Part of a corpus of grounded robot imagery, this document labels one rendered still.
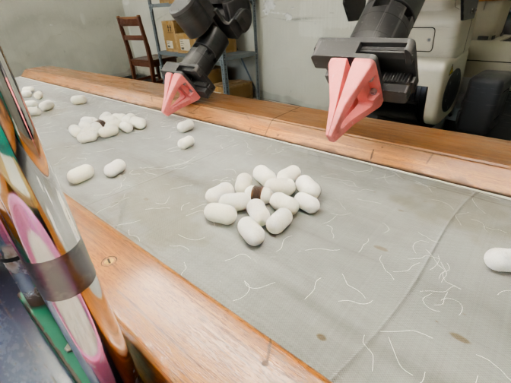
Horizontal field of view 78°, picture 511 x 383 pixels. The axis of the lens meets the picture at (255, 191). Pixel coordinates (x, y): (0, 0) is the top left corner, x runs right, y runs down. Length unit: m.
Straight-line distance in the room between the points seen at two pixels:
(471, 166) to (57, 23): 4.98
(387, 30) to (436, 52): 0.54
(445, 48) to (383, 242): 0.65
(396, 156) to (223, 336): 0.33
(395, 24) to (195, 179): 0.28
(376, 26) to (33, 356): 0.45
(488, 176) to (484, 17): 0.80
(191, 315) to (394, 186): 0.28
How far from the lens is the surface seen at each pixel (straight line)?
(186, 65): 0.66
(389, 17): 0.39
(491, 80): 0.99
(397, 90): 0.38
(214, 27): 0.72
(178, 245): 0.31
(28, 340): 0.39
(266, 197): 0.35
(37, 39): 5.08
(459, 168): 0.45
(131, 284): 0.25
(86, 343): 0.19
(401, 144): 0.47
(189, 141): 0.52
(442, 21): 0.90
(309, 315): 0.25
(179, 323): 0.22
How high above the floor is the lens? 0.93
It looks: 30 degrees down
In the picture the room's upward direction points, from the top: 3 degrees counter-clockwise
